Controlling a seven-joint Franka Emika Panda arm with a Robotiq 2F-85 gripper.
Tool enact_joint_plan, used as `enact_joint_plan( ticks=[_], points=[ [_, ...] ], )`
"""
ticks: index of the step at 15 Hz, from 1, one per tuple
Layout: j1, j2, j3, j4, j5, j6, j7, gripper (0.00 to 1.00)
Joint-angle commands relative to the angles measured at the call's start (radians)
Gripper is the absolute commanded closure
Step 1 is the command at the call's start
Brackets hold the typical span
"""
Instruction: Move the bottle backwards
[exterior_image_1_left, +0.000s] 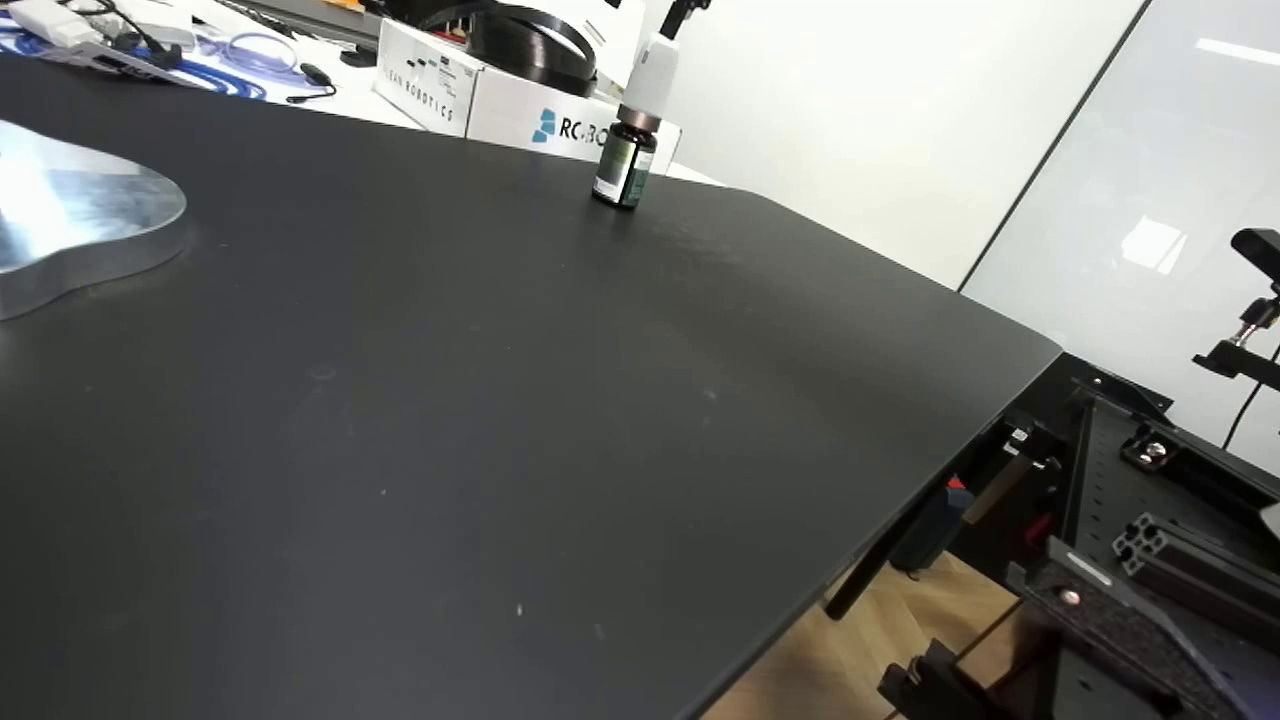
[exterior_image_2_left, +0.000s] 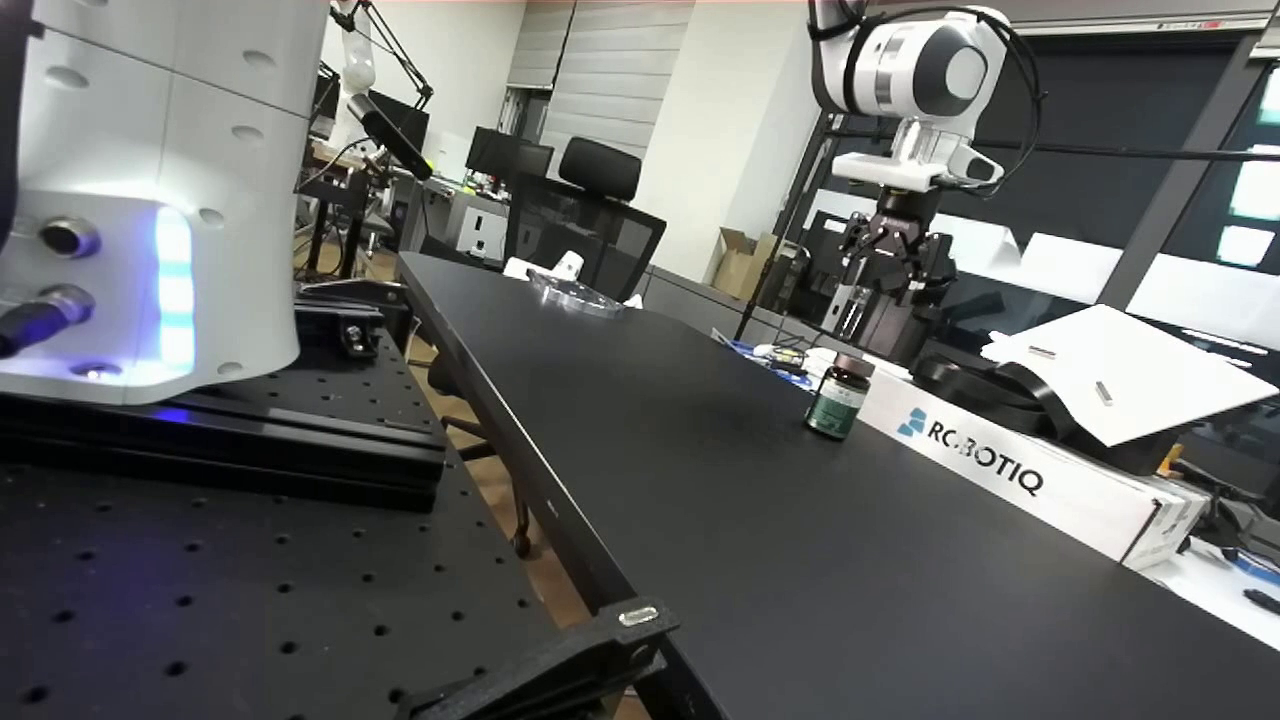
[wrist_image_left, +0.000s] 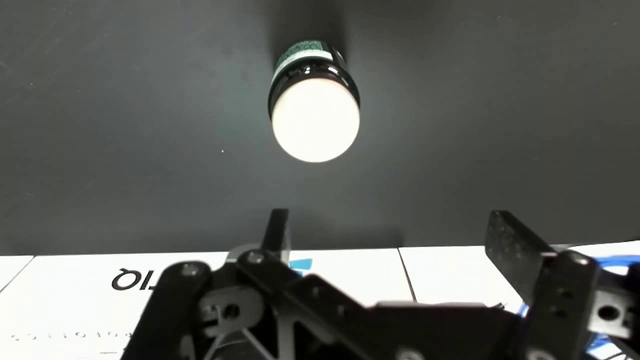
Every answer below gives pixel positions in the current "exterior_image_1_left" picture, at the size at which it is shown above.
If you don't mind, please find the dark bottle with white cap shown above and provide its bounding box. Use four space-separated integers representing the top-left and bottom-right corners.
591 33 683 211

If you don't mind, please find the white printed cardboard box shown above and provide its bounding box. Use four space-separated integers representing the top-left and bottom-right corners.
373 17 683 177

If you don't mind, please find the clear plastic tube coil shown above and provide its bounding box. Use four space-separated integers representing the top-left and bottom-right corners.
196 30 302 77

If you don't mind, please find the blue white printed sheet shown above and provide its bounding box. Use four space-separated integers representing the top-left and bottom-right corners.
0 14 273 102

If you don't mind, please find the white power adapter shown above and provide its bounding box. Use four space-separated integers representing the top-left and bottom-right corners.
5 0 103 49

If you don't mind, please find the silver metal plate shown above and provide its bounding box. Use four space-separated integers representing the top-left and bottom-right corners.
0 119 189 322

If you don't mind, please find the black perforated metal stand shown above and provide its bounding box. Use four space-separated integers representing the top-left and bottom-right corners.
877 351 1280 720

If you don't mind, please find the black round ring object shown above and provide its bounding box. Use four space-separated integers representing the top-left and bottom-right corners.
418 0 601 98

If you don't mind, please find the black cable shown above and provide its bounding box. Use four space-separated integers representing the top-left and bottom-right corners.
285 62 340 106

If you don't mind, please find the camera on mount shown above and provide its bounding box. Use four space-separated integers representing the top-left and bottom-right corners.
1192 227 1280 393

